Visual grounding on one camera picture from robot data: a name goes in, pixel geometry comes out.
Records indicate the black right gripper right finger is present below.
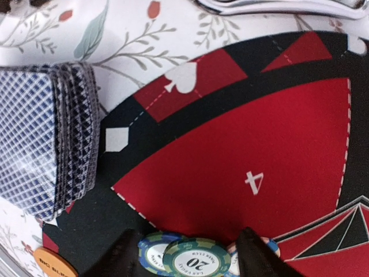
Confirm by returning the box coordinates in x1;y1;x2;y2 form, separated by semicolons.
236;227;297;277

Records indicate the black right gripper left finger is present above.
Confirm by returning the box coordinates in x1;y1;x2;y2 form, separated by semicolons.
86;229;144;277

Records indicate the blue poker chip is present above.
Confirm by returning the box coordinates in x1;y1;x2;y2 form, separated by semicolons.
137;231;187;276

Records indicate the green 20 poker chip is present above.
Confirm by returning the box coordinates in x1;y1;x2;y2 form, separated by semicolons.
163;238;231;276

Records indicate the orange big blind button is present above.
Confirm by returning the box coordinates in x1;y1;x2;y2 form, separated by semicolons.
33;247;78;277

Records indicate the round red black poker mat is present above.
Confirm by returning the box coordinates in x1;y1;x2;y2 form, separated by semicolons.
43;31;368;276

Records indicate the grey card deck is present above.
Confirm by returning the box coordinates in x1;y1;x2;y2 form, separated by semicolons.
1;62;100;222

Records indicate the floral white table mat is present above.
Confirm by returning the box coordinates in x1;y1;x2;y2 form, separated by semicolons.
1;1;368;276

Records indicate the open black poker chip case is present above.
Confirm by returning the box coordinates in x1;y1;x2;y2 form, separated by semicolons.
194;0;368;20

